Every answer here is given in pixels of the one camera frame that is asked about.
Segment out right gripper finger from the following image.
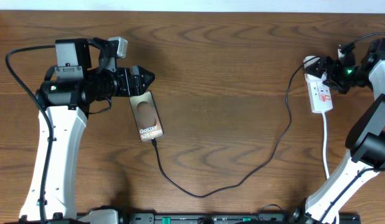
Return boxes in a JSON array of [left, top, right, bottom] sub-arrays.
[[304, 56, 335, 78], [323, 78, 347, 94]]

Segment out white power strip socket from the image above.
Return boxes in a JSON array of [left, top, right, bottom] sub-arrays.
[[303, 55, 333, 114]]

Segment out black charger cable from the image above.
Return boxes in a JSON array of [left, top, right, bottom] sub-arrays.
[[150, 57, 321, 199]]

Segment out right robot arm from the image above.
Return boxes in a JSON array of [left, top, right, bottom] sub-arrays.
[[290, 33, 385, 223]]

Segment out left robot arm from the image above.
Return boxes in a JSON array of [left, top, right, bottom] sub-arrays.
[[19, 37, 154, 223]]

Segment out white power strip cord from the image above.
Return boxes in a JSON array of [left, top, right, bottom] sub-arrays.
[[321, 112, 340, 224]]

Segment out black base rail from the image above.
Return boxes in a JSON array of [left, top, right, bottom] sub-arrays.
[[77, 212, 361, 224]]

